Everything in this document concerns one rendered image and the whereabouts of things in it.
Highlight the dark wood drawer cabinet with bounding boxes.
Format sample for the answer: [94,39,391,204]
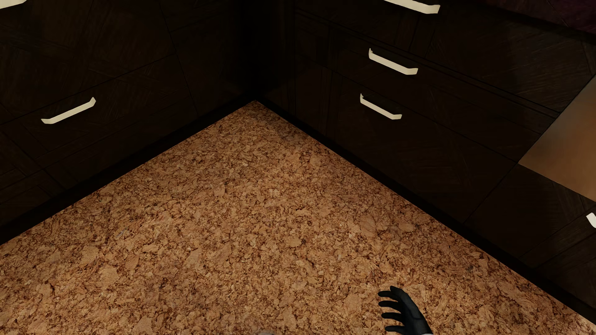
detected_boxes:
[0,0,261,243]
[254,0,596,322]

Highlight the stainless steel appliance panel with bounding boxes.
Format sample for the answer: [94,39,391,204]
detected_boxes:
[518,78,596,202]

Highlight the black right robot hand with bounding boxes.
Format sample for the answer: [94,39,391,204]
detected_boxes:
[377,286,434,335]

